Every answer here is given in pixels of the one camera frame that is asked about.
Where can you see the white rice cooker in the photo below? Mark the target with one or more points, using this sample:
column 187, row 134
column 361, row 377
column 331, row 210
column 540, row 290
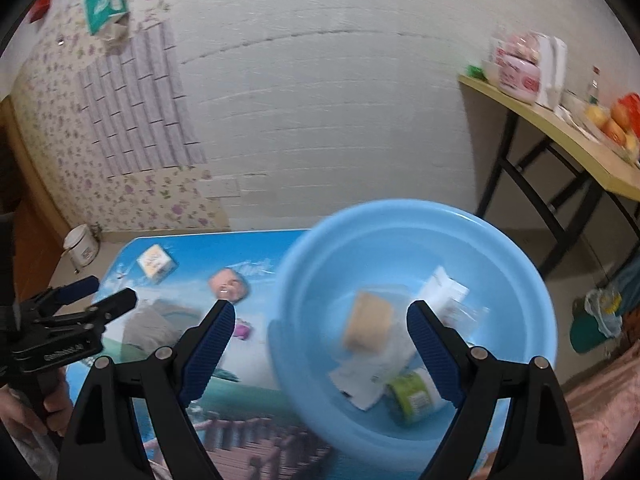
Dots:
column 82, row 245

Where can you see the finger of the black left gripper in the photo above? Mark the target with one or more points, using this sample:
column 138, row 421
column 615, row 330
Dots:
column 44, row 317
column 75, row 290

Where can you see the bag of oranges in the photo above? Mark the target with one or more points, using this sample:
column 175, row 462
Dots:
column 617, row 127

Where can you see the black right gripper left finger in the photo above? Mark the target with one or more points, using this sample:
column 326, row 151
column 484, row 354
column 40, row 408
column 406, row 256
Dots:
column 103, row 440

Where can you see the clear toothpick box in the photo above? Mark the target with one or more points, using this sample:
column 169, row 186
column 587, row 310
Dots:
column 376, row 325

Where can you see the small pink white toy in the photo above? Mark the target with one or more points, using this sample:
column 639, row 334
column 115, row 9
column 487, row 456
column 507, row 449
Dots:
column 242, row 330

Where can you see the white sachet in basin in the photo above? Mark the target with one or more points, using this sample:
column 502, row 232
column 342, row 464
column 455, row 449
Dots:
column 444, row 296

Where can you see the green small box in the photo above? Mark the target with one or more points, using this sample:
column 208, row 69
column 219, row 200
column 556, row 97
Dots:
column 475, row 72

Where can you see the pink earbud case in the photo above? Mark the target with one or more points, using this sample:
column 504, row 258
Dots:
column 228, row 285

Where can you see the white paper packet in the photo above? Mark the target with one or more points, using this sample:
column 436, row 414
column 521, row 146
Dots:
column 362, row 379

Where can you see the yellow white tissue pack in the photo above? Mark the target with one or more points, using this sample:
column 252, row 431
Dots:
column 156, row 263

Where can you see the green hat on floor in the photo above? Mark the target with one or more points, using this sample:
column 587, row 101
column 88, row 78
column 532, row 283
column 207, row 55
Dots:
column 585, row 334

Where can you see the green lidded jar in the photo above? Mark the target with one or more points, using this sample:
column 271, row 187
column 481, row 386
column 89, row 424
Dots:
column 412, row 396

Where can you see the blue plastic basin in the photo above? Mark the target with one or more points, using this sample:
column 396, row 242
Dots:
column 391, row 248

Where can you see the green white hanging pack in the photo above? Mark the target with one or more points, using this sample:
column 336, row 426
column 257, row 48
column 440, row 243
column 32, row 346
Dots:
column 107, row 19

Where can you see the yellow side table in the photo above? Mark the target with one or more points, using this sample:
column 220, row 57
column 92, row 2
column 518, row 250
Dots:
column 597, row 173

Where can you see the white wall socket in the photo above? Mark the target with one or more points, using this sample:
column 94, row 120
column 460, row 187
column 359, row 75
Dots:
column 219, row 187

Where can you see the glass bottle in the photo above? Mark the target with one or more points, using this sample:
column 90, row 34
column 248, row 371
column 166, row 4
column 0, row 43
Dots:
column 593, row 87

